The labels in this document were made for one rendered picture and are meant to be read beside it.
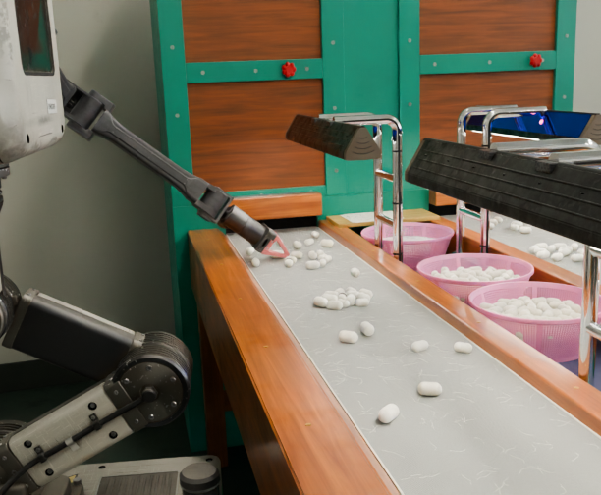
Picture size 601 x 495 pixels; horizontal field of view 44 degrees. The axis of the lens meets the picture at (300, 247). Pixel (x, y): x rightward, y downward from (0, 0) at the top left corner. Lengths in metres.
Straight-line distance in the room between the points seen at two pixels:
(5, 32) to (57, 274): 2.18
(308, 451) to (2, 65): 0.64
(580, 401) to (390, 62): 1.56
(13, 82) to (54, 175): 2.05
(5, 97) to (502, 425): 0.81
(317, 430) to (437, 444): 0.16
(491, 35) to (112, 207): 1.60
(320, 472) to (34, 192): 2.39
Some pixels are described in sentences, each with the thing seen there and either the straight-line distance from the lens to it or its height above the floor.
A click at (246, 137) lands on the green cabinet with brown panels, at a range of 2.37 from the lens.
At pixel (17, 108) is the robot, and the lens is 1.11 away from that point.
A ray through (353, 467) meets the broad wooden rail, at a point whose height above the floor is 0.76.
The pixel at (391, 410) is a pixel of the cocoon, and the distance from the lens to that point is 1.09.
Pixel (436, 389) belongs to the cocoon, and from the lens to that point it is 1.17.
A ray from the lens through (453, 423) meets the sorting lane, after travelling 1.10.
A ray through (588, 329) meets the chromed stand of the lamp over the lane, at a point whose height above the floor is 0.84.
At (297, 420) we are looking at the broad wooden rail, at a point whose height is 0.76.
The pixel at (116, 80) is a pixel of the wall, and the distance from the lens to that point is 3.12.
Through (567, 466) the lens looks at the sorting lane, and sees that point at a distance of 1.02.
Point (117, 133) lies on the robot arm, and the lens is 1.93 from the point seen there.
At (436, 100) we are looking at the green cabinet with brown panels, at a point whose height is 1.12.
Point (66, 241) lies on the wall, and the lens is 3.18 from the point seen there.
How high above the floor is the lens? 1.22
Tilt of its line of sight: 13 degrees down
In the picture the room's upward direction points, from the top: 2 degrees counter-clockwise
